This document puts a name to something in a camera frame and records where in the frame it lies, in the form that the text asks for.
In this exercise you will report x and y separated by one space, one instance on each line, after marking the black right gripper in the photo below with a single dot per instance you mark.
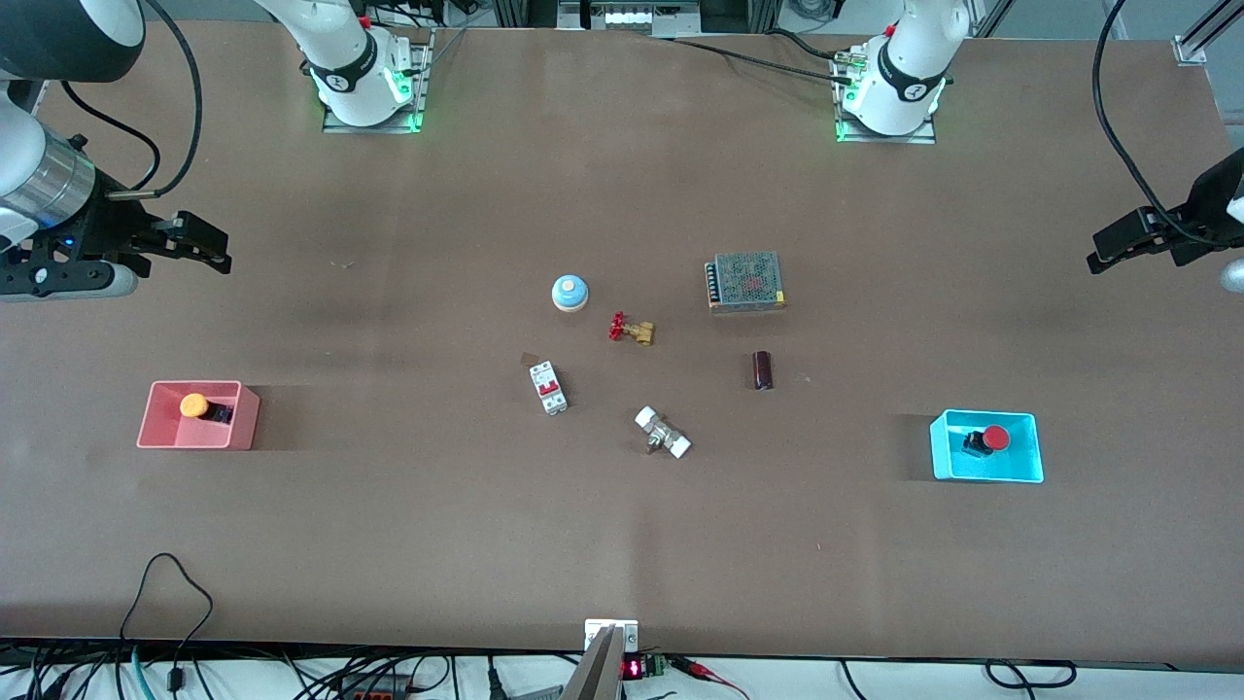
100 230

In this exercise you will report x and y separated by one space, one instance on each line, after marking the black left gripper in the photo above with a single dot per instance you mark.
1197 234

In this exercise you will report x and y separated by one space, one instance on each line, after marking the yellow push button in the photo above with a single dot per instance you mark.
196 405

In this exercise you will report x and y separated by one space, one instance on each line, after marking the red push button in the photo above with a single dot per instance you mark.
991 438

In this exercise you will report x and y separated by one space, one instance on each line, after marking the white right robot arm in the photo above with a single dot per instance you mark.
345 58

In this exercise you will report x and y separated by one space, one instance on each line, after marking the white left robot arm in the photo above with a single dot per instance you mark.
904 58

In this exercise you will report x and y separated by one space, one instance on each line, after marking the pink plastic box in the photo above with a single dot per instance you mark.
170 433

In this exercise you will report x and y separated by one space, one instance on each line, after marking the cyan plastic box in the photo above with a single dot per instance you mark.
1020 462

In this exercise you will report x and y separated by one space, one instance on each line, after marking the blue white round bell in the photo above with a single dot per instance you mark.
570 292

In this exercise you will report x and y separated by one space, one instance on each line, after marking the white circuit breaker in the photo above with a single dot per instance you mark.
548 387

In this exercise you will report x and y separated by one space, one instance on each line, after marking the metal mesh power supply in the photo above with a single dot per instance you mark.
745 280

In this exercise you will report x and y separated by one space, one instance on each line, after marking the dark red cylinder capacitor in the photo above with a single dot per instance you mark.
763 370

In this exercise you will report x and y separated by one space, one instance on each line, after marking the metal fitting white caps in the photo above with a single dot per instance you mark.
663 433

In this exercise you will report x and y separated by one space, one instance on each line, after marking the red clip lead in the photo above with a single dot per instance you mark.
709 673

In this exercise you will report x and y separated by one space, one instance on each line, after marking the red digit display module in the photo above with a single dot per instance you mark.
637 668

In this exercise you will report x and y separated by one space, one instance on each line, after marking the aluminium frame profile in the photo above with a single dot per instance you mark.
1200 39

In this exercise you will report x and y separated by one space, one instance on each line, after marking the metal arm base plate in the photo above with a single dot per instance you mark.
420 97
844 131

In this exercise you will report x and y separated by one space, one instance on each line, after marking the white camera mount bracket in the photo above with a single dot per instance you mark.
627 632

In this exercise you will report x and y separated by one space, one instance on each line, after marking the grey aluminium camera bar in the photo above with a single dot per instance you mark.
595 671

